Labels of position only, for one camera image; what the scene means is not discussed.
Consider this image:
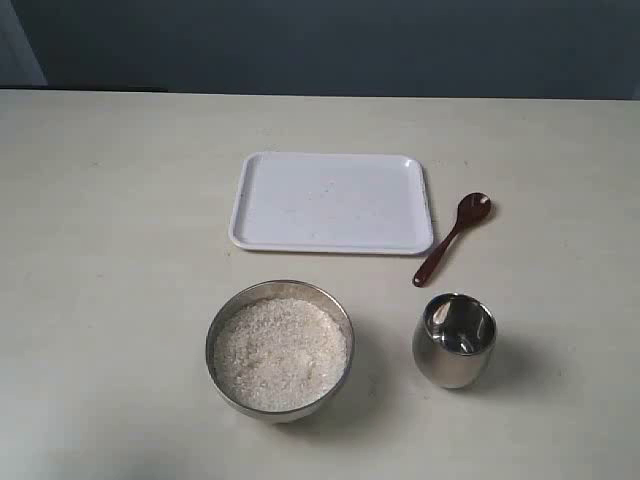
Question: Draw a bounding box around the white plastic tray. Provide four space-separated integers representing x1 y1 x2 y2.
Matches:
228 152 434 256

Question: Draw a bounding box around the stainless steel cup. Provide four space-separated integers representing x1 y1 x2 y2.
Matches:
412 293 497 389

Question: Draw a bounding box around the dark brown wooden spoon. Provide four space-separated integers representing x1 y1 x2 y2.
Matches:
412 192 492 288

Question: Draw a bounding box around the large steel rice bowl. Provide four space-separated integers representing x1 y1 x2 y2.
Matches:
205 280 355 424

